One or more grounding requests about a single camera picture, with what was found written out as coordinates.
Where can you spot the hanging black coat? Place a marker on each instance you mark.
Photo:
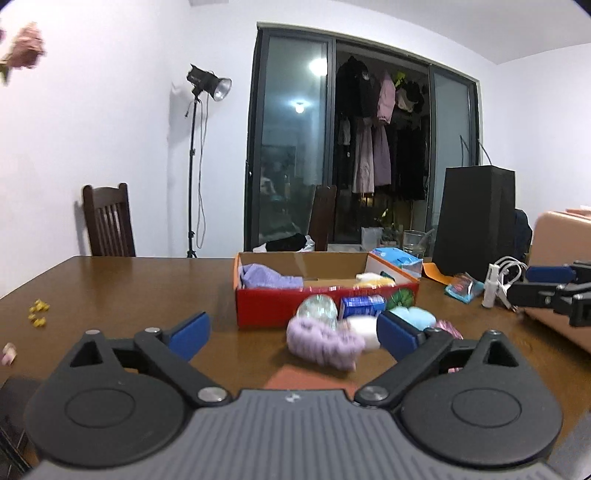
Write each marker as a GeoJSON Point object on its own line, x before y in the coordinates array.
{"type": "Point", "coordinates": [351, 87]}

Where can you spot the clear plastic ball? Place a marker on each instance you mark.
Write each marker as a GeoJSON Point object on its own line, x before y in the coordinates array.
{"type": "Point", "coordinates": [318, 310]}

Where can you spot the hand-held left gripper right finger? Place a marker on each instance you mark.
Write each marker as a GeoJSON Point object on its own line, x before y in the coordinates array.
{"type": "Point", "coordinates": [397, 334]}

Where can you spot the blue tissue packet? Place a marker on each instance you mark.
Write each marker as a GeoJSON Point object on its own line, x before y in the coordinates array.
{"type": "Point", "coordinates": [397, 261]}

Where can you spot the hanging pink dress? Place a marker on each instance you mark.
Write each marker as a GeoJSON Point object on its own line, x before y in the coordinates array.
{"type": "Point", "coordinates": [364, 157]}

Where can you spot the dark bag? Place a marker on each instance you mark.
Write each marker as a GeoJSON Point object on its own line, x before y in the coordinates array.
{"type": "Point", "coordinates": [522, 235]}

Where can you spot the hanging pink jacket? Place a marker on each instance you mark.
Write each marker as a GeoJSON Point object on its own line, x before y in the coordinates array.
{"type": "Point", "coordinates": [387, 99]}

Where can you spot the clear drinking glass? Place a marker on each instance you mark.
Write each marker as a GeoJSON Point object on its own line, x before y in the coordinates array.
{"type": "Point", "coordinates": [414, 243]}

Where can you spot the purple fluffy headband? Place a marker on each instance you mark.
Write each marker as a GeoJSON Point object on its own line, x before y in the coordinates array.
{"type": "Point", "coordinates": [318, 344]}

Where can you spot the white round puff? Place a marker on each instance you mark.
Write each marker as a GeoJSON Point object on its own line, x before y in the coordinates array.
{"type": "Point", "coordinates": [362, 330]}

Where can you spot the black framed sliding glass door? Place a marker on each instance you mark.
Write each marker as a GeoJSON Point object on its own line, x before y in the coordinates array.
{"type": "Point", "coordinates": [286, 138]}

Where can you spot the green soft item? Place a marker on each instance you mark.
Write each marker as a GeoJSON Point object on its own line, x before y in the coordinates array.
{"type": "Point", "coordinates": [402, 299]}

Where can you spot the red cardboard box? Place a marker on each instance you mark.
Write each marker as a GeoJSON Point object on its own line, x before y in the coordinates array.
{"type": "Point", "coordinates": [272, 307]}

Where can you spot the hanging purple dress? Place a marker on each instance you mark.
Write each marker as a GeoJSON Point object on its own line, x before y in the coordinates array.
{"type": "Point", "coordinates": [382, 157]}

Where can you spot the pink satin scrunchie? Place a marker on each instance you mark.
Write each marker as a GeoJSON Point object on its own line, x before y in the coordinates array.
{"type": "Point", "coordinates": [448, 328]}

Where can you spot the dark wooden slatted chair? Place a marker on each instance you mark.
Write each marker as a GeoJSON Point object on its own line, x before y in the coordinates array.
{"type": "Point", "coordinates": [108, 221]}

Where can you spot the light blue plush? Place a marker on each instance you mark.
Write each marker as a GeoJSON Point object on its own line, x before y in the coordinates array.
{"type": "Point", "coordinates": [415, 317]}

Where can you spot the white plant pot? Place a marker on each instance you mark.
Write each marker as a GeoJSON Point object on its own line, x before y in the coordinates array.
{"type": "Point", "coordinates": [371, 237]}

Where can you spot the pink flowers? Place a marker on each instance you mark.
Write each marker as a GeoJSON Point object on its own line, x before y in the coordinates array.
{"type": "Point", "coordinates": [25, 48]}

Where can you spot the black folded cloth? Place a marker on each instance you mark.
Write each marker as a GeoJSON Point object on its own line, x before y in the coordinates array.
{"type": "Point", "coordinates": [286, 242]}

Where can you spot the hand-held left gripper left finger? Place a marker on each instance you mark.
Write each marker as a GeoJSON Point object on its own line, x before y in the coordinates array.
{"type": "Point", "coordinates": [191, 334]}

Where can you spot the white cloth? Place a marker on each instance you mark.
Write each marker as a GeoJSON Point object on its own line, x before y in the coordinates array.
{"type": "Point", "coordinates": [310, 243]}

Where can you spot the studio light on stand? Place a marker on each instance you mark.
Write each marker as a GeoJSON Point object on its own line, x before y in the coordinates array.
{"type": "Point", "coordinates": [217, 86]}

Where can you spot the purple towel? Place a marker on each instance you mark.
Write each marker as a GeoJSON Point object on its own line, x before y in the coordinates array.
{"type": "Point", "coordinates": [265, 277]}

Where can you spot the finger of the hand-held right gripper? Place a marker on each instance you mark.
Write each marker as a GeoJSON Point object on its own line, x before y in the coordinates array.
{"type": "Point", "coordinates": [549, 274]}
{"type": "Point", "coordinates": [535, 294]}

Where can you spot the orange paper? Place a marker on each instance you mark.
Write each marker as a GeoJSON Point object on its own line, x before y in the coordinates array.
{"type": "Point", "coordinates": [436, 273]}

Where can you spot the blue snack packet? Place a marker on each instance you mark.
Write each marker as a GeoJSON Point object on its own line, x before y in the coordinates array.
{"type": "Point", "coordinates": [464, 288]}

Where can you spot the pink suitcase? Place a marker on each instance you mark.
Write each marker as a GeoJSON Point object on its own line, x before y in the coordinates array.
{"type": "Point", "coordinates": [561, 240]}

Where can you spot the black paper bag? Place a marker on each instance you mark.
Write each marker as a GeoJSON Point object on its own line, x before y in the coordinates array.
{"type": "Point", "coordinates": [475, 221]}

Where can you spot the small blue carton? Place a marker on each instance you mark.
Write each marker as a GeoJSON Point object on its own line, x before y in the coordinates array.
{"type": "Point", "coordinates": [362, 307]}

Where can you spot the hanging black clothes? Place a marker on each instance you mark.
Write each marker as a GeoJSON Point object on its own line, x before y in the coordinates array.
{"type": "Point", "coordinates": [410, 161]}

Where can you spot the small pink item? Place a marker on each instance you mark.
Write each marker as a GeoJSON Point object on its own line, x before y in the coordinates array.
{"type": "Point", "coordinates": [9, 353]}

